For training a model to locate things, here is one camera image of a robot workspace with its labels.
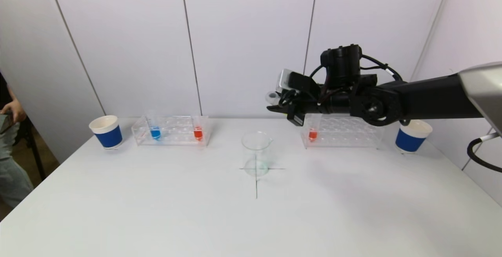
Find test tube with red pigment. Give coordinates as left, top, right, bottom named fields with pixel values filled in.
left=191, top=112, right=204, bottom=142
left=307, top=114, right=322, bottom=142

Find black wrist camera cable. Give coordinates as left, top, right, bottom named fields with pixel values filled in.
left=278, top=55, right=403, bottom=107

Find test tube with blue pigment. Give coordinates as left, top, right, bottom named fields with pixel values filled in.
left=146, top=112, right=162, bottom=141

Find bystander hand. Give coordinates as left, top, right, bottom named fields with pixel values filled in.
left=0, top=100, right=27, bottom=124

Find clear glass beaker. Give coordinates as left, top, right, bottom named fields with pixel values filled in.
left=241, top=131, right=273, bottom=178

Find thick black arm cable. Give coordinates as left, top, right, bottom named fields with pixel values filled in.
left=467, top=133, right=502, bottom=173

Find bystander grey trousers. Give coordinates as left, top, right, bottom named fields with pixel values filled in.
left=0, top=118, right=34, bottom=210

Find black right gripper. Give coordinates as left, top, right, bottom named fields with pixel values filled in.
left=266, top=97, right=326, bottom=127

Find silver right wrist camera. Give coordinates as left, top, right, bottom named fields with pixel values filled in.
left=278, top=69, right=299, bottom=93

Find clear acrylic test tube rack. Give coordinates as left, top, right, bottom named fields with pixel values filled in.
left=300, top=114, right=384, bottom=150
left=132, top=115, right=210, bottom=148

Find bystander black shirt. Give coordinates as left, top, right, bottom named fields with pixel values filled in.
left=0, top=73, right=9, bottom=108

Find blue white paper cup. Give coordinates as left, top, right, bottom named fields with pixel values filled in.
left=395, top=120, right=433, bottom=155
left=89, top=115, right=123, bottom=150

